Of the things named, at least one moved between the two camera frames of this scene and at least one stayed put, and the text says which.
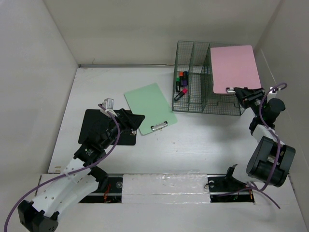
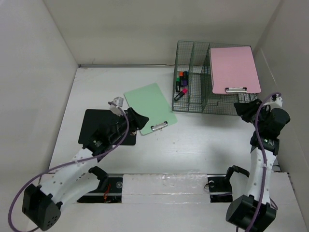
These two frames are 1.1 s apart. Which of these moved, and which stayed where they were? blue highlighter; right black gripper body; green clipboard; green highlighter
Moved: right black gripper body
Stayed: blue highlighter; green highlighter; green clipboard
